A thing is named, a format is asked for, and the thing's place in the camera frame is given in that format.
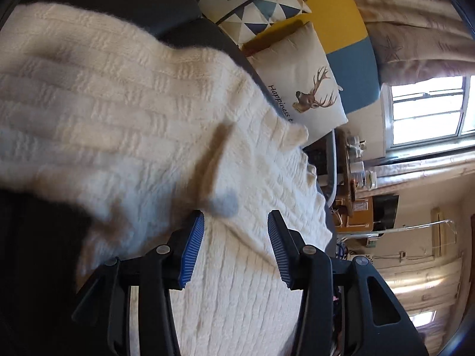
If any deer print cushion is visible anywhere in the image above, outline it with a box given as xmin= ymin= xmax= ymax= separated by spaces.
xmin=247 ymin=21 xmax=349 ymax=139

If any wooden side desk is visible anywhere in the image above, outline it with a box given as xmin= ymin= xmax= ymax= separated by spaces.
xmin=332 ymin=133 xmax=373 ymax=199

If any black leather round table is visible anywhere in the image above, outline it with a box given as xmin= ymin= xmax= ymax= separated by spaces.
xmin=0 ymin=0 xmax=335 ymax=253

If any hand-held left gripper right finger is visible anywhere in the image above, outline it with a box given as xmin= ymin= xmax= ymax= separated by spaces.
xmin=268 ymin=209 xmax=429 ymax=356

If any grey yellow blue armchair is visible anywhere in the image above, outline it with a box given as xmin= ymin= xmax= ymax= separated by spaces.
xmin=241 ymin=0 xmax=383 ymax=204

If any black television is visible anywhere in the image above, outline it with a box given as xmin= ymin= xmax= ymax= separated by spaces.
xmin=373 ymin=195 xmax=399 ymax=227

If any window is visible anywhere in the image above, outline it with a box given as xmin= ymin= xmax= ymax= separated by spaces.
xmin=386 ymin=76 xmax=475 ymax=149

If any white knit sweater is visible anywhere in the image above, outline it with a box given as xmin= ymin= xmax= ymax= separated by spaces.
xmin=0 ymin=2 xmax=333 ymax=356

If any triangle pattern cushion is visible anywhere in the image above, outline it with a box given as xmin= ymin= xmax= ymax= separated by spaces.
xmin=193 ymin=0 xmax=312 ymax=47

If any beige patterned curtain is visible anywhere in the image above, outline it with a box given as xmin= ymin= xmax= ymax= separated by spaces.
xmin=379 ymin=256 xmax=470 ymax=345
xmin=371 ymin=148 xmax=475 ymax=197

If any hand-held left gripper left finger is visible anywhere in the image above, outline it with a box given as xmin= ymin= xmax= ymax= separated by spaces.
xmin=71 ymin=210 xmax=205 ymax=356

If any wooden shelf cabinet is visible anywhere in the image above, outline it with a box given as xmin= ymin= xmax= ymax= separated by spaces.
xmin=336 ymin=196 xmax=373 ymax=231

